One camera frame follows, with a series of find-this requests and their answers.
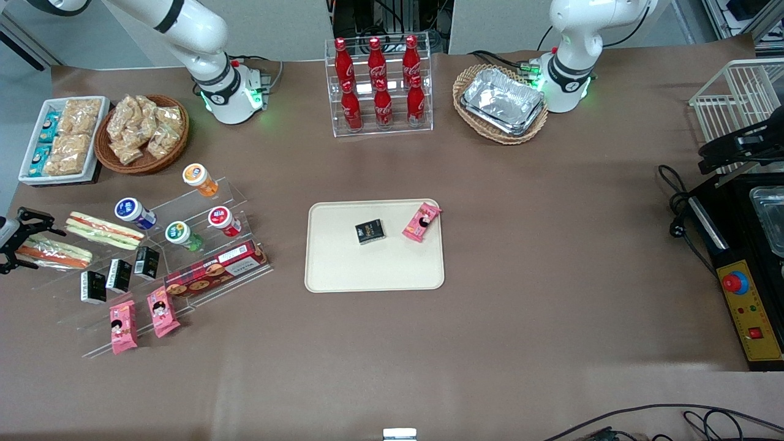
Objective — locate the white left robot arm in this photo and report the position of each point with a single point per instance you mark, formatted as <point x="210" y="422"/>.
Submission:
<point x="576" y="37"/>

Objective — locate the orange capped candy bottle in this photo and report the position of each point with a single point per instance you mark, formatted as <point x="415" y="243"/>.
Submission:
<point x="200" y="179"/>

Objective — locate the shiny metal pan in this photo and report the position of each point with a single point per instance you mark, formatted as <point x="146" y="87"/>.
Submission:
<point x="772" y="214"/>

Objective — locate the brown wicker basket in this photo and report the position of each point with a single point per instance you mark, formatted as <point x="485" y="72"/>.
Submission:
<point x="147" y="166"/>

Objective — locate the white rectangular serving tray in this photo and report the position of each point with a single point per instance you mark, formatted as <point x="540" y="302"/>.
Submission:
<point x="61" y="179"/>

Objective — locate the light wicker basket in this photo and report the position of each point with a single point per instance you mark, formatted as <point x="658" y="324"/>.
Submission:
<point x="520" y="138"/>

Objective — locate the clear bag of snacks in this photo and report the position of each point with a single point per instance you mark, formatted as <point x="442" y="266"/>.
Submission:
<point x="122" y="111"/>
<point x="127" y="151"/>
<point x="139" y="131"/>
<point x="149" y="109"/>
<point x="164" y="142"/>
<point x="171" y="117"/>

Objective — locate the pink snack packet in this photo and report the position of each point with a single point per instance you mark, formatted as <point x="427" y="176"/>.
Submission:
<point x="122" y="327"/>
<point x="421" y="223"/>
<point x="163" y="312"/>

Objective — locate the red cookie box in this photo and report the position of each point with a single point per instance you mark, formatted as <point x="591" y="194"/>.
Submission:
<point x="214" y="269"/>

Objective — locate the cream plastic tray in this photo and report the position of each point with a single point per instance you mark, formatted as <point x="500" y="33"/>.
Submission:
<point x="367" y="269"/>

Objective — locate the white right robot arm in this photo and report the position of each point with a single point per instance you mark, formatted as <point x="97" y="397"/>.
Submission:
<point x="190" y="30"/>

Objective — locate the wrapped rice cracker pack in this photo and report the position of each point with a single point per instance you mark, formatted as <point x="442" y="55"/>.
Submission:
<point x="81" y="115"/>
<point x="68" y="153"/>

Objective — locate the clear acrylic stepped stand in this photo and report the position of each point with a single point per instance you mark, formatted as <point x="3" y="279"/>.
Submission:
<point x="236" y="193"/>

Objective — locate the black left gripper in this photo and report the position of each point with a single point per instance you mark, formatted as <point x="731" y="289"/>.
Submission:
<point x="761" y="138"/>

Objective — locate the white grey metal fixture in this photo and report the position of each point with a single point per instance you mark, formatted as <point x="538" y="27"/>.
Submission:
<point x="399" y="435"/>

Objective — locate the red cola bottle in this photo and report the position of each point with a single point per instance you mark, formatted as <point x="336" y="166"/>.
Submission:
<point x="383" y="107"/>
<point x="343" y="61"/>
<point x="411" y="58"/>
<point x="351" y="110"/>
<point x="416" y="104"/>
<point x="376" y="60"/>

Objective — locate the small black box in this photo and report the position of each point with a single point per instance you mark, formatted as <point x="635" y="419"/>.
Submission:
<point x="147" y="262"/>
<point x="370" y="231"/>
<point x="119" y="275"/>
<point x="93" y="286"/>

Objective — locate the small blue snack packet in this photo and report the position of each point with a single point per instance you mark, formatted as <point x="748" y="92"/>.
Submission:
<point x="49" y="127"/>
<point x="40" y="158"/>

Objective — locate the clear acrylic bottle rack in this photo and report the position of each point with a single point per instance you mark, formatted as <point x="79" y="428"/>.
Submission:
<point x="367" y="132"/>

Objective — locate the black machine with yellow panel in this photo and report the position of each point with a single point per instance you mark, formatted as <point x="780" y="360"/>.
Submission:
<point x="735" y="202"/>

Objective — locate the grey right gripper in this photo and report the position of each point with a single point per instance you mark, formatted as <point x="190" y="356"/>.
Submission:
<point x="19" y="231"/>

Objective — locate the aluminium frame profile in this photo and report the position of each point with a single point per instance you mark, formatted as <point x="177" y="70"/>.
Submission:
<point x="765" y="24"/>

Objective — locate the stacked aluminium foil trays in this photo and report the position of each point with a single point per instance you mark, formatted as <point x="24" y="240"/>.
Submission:
<point x="502" y="98"/>

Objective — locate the black equipment rack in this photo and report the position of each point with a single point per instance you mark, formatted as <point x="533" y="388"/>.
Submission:
<point x="355" y="15"/>

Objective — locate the sandwich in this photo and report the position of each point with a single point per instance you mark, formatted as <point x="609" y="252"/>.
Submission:
<point x="58" y="254"/>
<point x="103" y="231"/>

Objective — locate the red emergency stop button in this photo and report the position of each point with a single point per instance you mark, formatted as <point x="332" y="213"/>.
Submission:
<point x="734" y="282"/>

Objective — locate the red capped candy bottle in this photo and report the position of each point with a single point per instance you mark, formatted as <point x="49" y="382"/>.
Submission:
<point x="225" y="221"/>

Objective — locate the green capped candy bottle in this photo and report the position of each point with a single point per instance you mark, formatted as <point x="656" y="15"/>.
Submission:
<point x="182" y="236"/>

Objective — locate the blue capped candy bottle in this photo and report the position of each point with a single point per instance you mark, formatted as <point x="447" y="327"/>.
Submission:
<point x="136" y="213"/>

